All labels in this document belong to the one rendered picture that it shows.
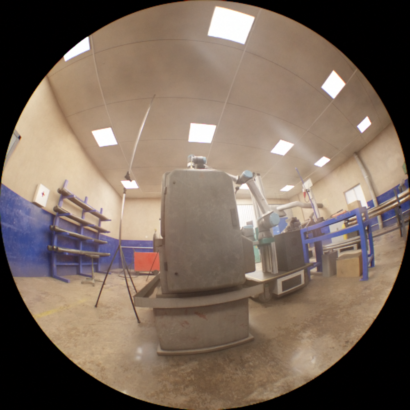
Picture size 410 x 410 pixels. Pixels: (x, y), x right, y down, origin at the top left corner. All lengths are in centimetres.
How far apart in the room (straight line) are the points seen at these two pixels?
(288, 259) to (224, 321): 122
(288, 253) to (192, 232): 141
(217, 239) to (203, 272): 20
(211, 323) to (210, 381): 40
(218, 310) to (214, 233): 51
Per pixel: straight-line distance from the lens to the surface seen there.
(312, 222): 233
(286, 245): 189
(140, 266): 476
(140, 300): 89
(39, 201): 326
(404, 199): 321
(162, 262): 88
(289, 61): 318
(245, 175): 162
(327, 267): 241
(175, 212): 81
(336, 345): 109
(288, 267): 192
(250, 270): 101
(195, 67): 274
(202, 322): 96
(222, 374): 93
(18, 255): 318
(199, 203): 84
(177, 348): 108
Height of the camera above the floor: 73
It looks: 20 degrees up
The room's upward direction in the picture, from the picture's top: 5 degrees counter-clockwise
